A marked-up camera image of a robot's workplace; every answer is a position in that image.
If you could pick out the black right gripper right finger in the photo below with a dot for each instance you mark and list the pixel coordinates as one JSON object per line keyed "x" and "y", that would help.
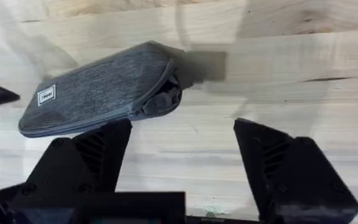
{"x": 297, "y": 186}

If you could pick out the grey fabric zip bag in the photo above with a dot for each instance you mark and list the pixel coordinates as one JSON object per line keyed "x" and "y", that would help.
{"x": 104, "y": 81}

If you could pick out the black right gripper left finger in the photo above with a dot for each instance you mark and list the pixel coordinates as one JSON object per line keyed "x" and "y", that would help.
{"x": 82, "y": 168}

